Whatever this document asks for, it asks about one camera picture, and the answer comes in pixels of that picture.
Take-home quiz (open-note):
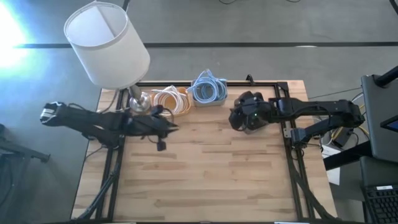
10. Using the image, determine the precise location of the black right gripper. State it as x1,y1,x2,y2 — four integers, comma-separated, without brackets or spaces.
228,90,278,131

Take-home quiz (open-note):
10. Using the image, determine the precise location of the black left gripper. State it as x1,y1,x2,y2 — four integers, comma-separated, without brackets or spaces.
129,113,179,138

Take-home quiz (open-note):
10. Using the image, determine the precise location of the short black cable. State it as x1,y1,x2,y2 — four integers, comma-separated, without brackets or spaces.
148,105,175,152

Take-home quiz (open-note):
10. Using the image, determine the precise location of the light blue cable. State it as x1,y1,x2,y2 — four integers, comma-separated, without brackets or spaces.
186,68,223,100
194,77,228,102

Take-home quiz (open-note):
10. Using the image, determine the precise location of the orange plastic bin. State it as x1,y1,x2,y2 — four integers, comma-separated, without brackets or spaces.
150,86,192,118

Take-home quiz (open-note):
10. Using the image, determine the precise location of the beige plastic bin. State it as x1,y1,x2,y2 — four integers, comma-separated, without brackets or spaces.
190,79,229,108

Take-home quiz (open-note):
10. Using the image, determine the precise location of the white paper sheet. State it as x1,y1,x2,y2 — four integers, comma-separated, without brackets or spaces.
321,144,341,186

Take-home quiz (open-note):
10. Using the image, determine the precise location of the black power box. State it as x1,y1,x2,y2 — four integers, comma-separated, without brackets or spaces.
334,129,354,147

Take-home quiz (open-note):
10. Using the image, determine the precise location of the silver table lamp white shade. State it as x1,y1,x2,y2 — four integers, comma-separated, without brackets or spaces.
63,1,152,113

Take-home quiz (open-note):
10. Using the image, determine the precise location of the black metal beam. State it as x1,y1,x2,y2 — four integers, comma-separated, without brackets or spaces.
323,141,373,171

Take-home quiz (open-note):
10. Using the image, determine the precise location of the grey laptop lid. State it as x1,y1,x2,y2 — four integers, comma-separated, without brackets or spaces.
360,74,398,163

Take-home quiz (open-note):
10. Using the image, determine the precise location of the black metal pole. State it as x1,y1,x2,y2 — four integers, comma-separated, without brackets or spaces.
374,65,398,88

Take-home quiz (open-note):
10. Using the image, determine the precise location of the tablet with blue screen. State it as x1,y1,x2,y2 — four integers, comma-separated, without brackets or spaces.
379,114,398,133

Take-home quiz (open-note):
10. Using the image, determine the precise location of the black keyboard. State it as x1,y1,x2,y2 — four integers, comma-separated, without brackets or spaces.
362,183,398,224

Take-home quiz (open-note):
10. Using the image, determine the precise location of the white coiled USB cable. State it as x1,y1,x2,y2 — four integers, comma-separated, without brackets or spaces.
151,85,190,116

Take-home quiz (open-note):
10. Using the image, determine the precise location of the black metal rig frame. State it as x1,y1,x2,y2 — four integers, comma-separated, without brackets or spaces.
76,80,338,223

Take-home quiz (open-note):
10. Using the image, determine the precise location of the grey lamp cord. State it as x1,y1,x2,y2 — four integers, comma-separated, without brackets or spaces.
98,89,121,113

